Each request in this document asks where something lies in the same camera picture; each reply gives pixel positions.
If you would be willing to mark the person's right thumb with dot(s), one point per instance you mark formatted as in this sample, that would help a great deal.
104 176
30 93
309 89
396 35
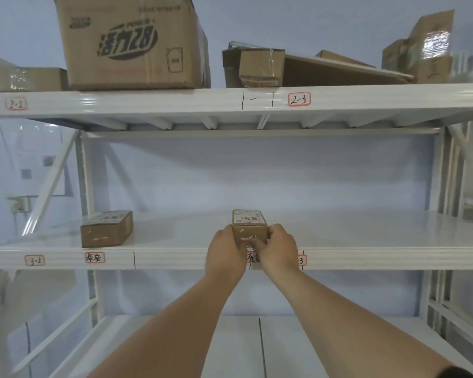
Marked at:
256 243

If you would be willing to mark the white metal shelving rack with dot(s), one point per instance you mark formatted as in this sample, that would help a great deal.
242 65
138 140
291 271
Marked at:
236 240

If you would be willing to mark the person's right forearm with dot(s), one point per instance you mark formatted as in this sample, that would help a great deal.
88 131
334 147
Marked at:
345 330

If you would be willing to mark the flattened brown cardboard sheet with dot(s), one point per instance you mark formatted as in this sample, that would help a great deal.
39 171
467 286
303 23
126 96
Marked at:
339 72

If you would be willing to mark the small crumpled taped box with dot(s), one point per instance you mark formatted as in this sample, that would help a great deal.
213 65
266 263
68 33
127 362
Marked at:
260 66

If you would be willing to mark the red-bordered white shelf label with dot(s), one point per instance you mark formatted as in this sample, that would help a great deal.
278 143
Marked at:
253 257
302 260
95 257
16 104
299 99
34 261

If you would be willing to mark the large printed cardboard box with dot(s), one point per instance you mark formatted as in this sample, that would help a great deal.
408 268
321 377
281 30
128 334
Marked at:
132 43

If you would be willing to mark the person's left hand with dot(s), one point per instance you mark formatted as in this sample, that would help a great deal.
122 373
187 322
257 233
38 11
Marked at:
224 251

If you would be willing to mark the tall taped cardboard box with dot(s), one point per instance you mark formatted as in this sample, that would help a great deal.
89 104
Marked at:
431 45

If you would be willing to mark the squat brown cardboard box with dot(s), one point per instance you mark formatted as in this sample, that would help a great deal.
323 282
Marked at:
396 58

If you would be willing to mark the person's left thumb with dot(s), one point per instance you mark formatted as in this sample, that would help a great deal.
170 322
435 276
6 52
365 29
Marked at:
239 247

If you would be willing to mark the flat brown cardboard box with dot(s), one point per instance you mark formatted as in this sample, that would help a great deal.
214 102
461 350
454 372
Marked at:
29 79

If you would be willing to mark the dark brown open box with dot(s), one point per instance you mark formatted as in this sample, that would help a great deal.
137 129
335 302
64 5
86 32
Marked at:
230 68

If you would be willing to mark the small labelled cardboard box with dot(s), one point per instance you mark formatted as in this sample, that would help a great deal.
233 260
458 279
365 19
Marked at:
107 229

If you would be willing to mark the person's left forearm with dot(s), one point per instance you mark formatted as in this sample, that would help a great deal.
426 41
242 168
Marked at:
169 330

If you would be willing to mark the person's right hand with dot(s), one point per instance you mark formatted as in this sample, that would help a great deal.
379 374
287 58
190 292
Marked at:
278 247

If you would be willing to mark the small taped cardboard parcel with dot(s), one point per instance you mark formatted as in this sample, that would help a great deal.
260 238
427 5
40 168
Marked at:
249 225

